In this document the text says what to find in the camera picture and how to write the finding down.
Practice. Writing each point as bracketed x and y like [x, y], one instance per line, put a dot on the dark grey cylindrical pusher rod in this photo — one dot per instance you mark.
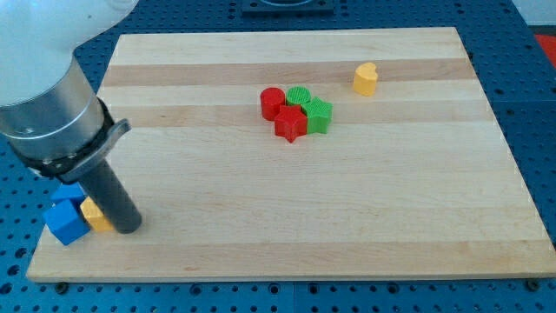
[106, 190]

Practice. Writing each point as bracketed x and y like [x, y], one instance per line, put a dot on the black clamp flange mount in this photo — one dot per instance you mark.
[69, 156]

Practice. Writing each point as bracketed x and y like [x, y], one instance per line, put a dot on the yellow heart block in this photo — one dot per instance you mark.
[365, 79]

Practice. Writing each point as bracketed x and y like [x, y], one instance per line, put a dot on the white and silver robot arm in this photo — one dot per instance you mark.
[50, 115]

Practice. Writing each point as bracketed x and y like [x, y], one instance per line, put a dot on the yellow hexagon block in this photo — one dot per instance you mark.
[94, 216]

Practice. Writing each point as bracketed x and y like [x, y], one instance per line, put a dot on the blue block rear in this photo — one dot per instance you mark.
[71, 192]

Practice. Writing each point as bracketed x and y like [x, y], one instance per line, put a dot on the blue cube block front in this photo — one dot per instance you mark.
[65, 223]

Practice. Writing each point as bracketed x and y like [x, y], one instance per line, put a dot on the red cylinder block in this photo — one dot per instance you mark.
[272, 99]

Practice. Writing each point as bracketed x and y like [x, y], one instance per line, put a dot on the red star block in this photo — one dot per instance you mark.
[291, 122]

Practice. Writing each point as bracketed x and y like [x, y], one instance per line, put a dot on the green cylinder block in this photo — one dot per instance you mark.
[297, 95]

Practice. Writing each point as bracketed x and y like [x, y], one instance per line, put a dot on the green star block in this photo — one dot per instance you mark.
[319, 115]

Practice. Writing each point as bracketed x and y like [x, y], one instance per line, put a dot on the light wooden board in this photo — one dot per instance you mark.
[415, 182]

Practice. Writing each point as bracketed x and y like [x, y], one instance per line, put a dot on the red object at edge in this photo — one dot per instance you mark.
[548, 45]

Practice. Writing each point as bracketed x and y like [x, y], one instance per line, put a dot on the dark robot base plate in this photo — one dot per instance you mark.
[255, 8]

